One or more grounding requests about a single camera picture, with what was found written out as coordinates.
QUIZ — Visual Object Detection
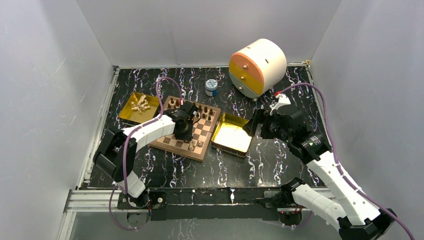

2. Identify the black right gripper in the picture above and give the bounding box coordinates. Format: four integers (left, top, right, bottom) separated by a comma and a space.
242, 108, 292, 144

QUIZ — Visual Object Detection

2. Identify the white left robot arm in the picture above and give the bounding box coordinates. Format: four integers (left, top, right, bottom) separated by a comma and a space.
93, 100, 199, 208

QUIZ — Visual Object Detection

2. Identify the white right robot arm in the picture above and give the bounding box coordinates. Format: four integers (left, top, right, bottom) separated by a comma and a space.
243, 104, 395, 240

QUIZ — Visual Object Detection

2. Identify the wooden chess board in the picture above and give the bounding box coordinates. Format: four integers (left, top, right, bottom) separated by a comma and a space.
149, 102, 221, 162

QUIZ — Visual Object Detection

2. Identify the row of dark chess pieces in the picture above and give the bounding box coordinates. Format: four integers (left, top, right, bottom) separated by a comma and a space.
163, 98, 217, 123

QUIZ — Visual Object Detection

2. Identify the gold tin with white pieces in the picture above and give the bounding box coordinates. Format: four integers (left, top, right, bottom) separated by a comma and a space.
118, 92, 160, 126

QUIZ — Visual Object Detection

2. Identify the empty gold square tin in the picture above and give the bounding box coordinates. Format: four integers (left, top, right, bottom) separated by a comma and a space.
211, 113, 252, 158

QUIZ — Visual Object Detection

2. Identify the small blue white jar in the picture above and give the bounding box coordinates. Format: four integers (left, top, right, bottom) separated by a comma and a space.
205, 79, 218, 97

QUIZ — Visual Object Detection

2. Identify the round pastel drawer cabinet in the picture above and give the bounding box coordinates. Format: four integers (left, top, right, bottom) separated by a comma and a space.
228, 38, 287, 99

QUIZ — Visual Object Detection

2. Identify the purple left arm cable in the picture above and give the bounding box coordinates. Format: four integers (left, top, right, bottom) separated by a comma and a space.
109, 76, 185, 232

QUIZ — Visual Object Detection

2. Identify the aluminium front rail frame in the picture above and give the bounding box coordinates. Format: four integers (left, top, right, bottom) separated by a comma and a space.
58, 186, 318, 240

